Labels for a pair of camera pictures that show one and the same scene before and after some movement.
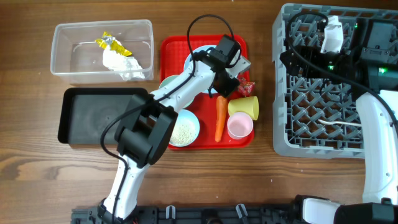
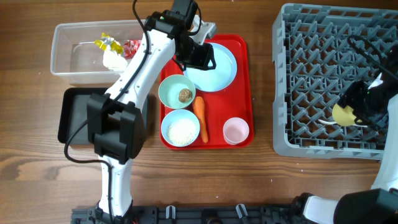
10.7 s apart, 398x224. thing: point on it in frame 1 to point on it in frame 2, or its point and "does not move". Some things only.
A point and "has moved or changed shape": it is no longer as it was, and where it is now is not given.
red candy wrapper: x=245 y=86 to x=130 y=47
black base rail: x=199 y=214 does not move
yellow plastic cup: x=249 y=104 to x=344 y=117
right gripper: x=297 y=64 to x=350 y=98
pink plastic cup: x=239 y=125 has moved or changed shape
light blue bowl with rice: x=186 y=129 does not move
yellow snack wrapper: x=108 y=40 does not move
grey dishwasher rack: x=316 y=116 does not move
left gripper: x=226 y=84 to x=201 y=56
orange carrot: x=221 y=111 to x=199 y=106
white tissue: x=128 y=67 does not move
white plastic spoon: x=326 y=122 does not move
